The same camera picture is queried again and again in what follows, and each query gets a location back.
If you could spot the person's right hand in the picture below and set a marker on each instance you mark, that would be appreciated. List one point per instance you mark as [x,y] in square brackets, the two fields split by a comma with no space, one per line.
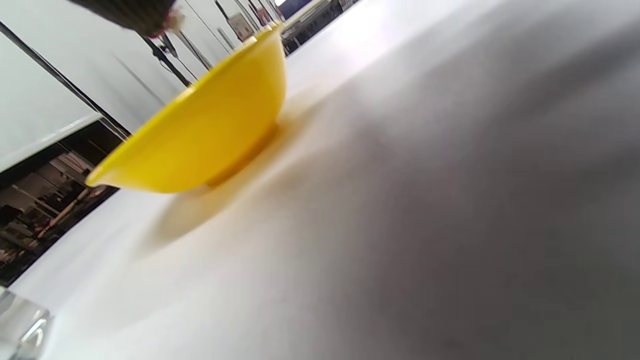
[135,12]

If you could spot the clear foam dish soap pump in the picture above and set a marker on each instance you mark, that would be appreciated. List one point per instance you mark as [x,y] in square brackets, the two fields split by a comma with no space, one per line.
[20,327]

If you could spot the yellow bowl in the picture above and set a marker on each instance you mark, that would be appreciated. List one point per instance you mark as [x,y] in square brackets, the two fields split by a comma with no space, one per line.
[210,130]

